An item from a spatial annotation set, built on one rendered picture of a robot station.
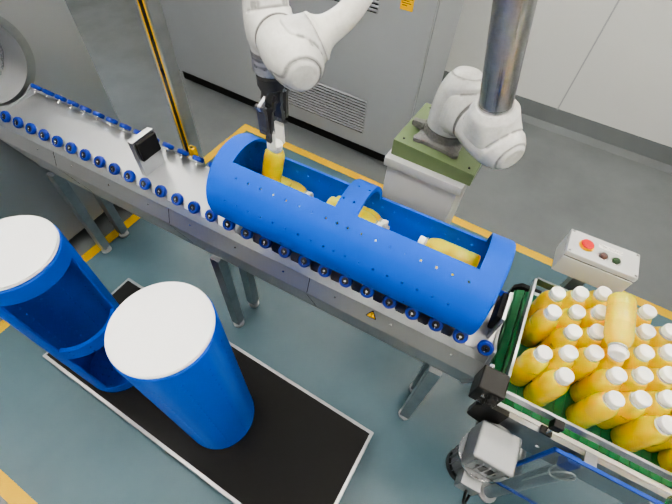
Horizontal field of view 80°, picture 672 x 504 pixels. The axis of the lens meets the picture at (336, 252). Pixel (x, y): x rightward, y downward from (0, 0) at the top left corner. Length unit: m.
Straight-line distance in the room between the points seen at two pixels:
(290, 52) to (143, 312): 0.76
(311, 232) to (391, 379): 1.23
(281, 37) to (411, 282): 0.64
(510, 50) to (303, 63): 0.57
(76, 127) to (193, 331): 1.20
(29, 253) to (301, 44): 1.00
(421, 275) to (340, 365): 1.20
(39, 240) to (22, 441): 1.19
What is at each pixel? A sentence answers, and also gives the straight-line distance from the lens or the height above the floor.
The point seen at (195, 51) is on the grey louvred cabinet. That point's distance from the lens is 3.76.
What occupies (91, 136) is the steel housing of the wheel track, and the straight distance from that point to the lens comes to 1.98.
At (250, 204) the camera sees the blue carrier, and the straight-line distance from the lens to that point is 1.19.
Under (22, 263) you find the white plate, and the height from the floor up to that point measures 1.04.
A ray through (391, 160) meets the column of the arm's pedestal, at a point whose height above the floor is 1.00.
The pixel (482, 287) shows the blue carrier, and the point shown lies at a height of 1.20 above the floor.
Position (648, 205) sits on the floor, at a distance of 3.68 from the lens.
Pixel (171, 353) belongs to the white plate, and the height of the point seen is 1.04.
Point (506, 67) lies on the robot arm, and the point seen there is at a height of 1.48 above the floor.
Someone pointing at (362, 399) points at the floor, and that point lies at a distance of 2.11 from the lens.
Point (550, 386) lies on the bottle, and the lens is 1.19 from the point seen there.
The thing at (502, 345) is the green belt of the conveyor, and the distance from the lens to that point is 1.35.
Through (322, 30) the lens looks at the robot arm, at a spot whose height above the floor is 1.64.
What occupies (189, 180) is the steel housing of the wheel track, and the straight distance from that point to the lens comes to 1.64.
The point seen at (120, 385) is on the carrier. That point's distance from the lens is 2.08.
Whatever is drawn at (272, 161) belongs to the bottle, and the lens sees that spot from 1.26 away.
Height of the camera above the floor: 2.02
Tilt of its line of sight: 54 degrees down
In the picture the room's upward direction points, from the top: 5 degrees clockwise
